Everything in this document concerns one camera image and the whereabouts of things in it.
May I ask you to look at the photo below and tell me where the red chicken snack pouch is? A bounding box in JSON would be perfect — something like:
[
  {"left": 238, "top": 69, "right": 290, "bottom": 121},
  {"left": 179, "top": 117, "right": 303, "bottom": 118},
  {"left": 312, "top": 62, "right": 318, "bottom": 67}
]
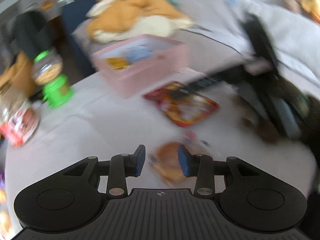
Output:
[{"left": 143, "top": 81, "right": 220, "bottom": 128}]

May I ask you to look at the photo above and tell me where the small wrapped pastry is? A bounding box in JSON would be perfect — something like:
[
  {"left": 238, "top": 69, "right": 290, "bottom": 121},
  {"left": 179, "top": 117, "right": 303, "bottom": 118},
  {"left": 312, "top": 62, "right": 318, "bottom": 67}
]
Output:
[{"left": 150, "top": 141, "right": 200, "bottom": 184}]

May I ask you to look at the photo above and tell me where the pink cardboard box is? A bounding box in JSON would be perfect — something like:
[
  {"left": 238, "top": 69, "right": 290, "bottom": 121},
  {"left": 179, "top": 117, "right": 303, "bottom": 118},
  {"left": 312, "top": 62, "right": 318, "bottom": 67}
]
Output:
[{"left": 91, "top": 35, "right": 189, "bottom": 98}]

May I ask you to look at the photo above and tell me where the yellow snack packet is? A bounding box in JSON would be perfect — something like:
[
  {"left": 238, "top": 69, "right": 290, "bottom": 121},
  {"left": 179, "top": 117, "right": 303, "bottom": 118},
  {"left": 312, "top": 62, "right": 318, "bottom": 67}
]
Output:
[{"left": 106, "top": 57, "right": 130, "bottom": 70}]

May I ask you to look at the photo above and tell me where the blue white snack packet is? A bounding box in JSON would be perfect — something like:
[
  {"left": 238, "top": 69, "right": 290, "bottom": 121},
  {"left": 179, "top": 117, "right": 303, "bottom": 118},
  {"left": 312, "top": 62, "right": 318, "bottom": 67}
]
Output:
[{"left": 125, "top": 45, "right": 154, "bottom": 64}]

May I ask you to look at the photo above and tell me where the large peanut jar red label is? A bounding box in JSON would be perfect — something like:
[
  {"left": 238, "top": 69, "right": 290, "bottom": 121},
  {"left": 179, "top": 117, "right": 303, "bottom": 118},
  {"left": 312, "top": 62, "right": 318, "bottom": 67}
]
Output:
[{"left": 1, "top": 81, "right": 40, "bottom": 146}]

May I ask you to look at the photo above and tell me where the green gumball candy dispenser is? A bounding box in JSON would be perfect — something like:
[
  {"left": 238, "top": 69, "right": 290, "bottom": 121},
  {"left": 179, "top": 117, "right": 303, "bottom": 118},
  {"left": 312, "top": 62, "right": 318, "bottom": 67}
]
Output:
[{"left": 32, "top": 48, "right": 74, "bottom": 108}]

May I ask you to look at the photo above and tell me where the yellow armchair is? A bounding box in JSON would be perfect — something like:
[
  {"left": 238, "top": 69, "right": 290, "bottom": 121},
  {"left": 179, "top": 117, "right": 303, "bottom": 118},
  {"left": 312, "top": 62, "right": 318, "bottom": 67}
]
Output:
[{"left": 1, "top": 51, "right": 36, "bottom": 97}]

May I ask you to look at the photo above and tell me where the orange cream blanket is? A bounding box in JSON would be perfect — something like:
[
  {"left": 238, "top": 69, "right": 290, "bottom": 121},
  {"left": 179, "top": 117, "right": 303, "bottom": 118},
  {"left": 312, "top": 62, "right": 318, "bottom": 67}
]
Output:
[{"left": 86, "top": 0, "right": 194, "bottom": 43}]

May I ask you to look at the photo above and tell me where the dark hanging jacket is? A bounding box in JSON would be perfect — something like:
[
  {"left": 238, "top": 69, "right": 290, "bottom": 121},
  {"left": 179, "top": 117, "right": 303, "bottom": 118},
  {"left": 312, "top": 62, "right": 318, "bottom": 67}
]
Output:
[{"left": 12, "top": 10, "right": 56, "bottom": 61}]

